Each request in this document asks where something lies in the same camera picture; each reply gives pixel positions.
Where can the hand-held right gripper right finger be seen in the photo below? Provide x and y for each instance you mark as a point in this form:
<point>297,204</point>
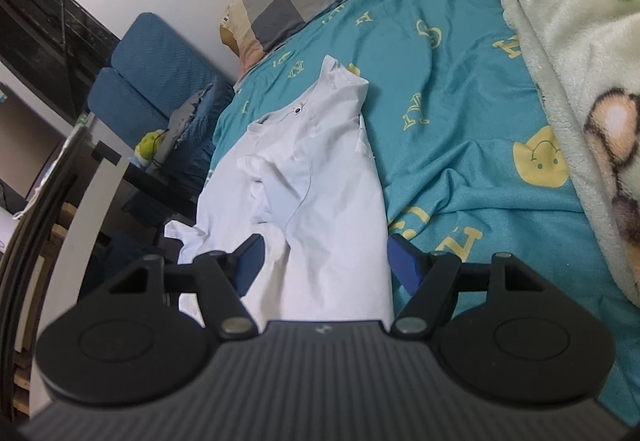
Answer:
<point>403,262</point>

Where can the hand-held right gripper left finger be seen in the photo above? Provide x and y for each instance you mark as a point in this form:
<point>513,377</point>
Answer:
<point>251,255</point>

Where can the white t-shirt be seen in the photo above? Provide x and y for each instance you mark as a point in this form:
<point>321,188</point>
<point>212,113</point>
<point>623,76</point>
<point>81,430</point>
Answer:
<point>300,181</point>

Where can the black side table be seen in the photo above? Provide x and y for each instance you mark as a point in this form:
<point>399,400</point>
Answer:
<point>150,181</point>

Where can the yellow green plush toy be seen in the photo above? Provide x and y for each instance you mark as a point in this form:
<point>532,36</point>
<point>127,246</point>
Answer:
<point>148,148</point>

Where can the grey cloth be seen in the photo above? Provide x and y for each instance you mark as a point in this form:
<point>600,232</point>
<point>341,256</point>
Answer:
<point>186,117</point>

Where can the white chair back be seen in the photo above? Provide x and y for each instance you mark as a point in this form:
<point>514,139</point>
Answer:
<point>75,221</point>

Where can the teal printed bed sheet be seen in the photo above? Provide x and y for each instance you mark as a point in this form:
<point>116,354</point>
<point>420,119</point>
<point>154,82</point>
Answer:
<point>450,86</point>

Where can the blue quilted chair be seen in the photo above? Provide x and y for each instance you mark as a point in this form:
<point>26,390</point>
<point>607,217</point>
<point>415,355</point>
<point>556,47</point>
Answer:
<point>150,71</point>

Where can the cream fleece printed blanket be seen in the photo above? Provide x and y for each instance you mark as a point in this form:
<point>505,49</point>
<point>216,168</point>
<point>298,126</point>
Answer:
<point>570,46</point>

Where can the dark window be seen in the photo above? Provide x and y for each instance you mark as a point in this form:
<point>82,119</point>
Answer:
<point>45,21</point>

